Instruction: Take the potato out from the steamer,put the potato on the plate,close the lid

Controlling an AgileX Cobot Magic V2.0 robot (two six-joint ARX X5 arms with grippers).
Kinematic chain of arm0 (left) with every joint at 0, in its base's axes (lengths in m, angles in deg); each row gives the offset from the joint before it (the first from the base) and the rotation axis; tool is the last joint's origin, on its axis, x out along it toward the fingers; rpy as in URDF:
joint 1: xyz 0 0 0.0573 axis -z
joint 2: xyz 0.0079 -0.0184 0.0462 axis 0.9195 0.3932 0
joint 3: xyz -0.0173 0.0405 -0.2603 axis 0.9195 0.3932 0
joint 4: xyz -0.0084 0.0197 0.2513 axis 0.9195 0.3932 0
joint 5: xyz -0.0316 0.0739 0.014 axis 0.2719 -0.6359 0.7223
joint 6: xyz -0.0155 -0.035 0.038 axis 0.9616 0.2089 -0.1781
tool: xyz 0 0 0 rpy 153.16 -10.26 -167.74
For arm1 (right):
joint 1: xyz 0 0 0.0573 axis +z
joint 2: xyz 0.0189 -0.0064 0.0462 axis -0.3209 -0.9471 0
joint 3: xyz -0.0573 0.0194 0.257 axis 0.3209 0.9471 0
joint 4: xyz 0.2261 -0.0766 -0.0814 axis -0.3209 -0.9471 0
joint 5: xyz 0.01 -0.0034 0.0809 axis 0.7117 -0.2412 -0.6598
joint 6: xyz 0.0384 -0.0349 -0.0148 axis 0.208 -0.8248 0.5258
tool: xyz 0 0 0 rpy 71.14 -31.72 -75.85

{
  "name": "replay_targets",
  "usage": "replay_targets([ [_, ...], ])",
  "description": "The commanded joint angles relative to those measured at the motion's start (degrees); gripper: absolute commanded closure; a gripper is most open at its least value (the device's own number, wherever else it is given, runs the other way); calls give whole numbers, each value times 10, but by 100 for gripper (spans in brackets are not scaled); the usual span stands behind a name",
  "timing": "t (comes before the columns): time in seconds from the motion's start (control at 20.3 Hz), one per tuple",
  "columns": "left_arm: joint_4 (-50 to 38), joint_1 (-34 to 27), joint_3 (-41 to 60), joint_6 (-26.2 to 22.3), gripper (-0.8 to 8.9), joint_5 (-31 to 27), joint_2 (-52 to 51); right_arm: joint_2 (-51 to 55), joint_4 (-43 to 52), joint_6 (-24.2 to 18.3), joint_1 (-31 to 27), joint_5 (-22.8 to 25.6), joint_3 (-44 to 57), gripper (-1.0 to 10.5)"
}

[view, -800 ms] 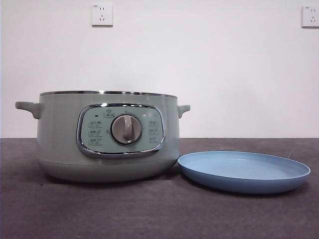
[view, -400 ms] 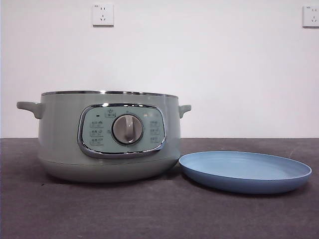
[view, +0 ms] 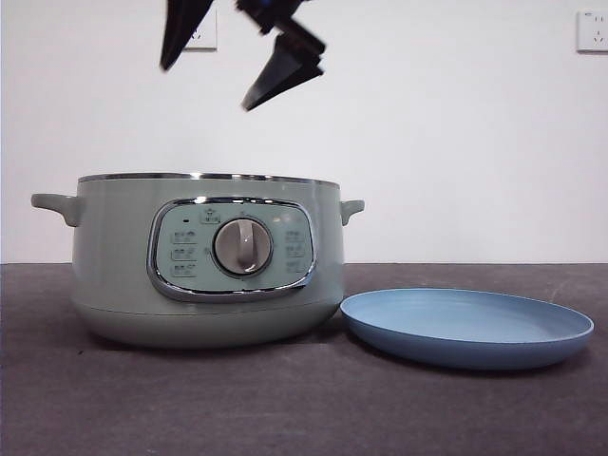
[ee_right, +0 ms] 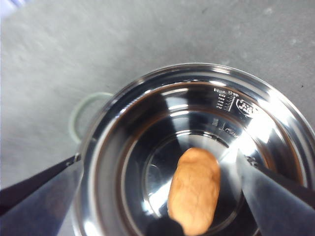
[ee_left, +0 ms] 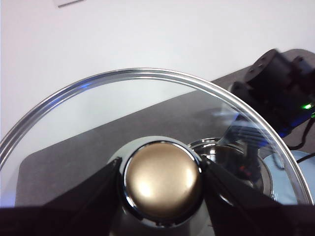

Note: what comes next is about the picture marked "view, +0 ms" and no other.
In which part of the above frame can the white wall socket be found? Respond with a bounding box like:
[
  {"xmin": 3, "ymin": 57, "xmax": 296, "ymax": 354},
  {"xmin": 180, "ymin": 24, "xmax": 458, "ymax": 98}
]
[
  {"xmin": 576, "ymin": 9, "xmax": 608, "ymax": 53},
  {"xmin": 182, "ymin": 8, "xmax": 219, "ymax": 51}
]

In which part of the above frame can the pale green electric steamer pot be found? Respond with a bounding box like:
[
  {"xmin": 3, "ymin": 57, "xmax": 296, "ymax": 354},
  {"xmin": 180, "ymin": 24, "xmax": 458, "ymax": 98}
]
[{"xmin": 30, "ymin": 171, "xmax": 366, "ymax": 352}]

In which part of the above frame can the light blue round plate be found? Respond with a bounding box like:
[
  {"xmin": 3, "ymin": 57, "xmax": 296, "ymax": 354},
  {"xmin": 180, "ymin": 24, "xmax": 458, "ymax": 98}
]
[{"xmin": 339, "ymin": 287, "xmax": 595, "ymax": 371}]

